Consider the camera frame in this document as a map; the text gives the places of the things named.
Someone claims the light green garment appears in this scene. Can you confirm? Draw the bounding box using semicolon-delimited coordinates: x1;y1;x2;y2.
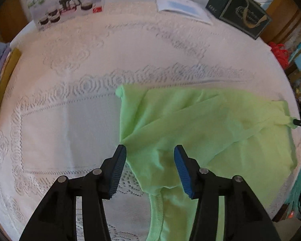
115;84;298;241

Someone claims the folded yellow garment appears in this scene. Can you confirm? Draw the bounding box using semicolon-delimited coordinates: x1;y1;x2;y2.
0;49;22;136

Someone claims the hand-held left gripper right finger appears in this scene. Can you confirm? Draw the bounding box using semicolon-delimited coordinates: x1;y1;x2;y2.
174;145;283;241

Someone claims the white paper booklet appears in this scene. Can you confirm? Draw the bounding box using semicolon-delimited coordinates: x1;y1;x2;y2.
155;0;214;26

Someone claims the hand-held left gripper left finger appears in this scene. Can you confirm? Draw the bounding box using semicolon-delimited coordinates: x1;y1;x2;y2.
19;144;127;241

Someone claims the dark green gift box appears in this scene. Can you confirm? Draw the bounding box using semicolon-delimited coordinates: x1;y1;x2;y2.
205;0;273;40

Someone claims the teal cloth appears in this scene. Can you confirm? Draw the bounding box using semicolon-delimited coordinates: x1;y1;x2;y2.
285;161;301;206

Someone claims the tea set picture box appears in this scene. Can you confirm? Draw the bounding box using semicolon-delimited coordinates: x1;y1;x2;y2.
26;0;104;32

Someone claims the red mesh bag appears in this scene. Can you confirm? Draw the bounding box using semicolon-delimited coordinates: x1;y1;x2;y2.
268;41;291;68

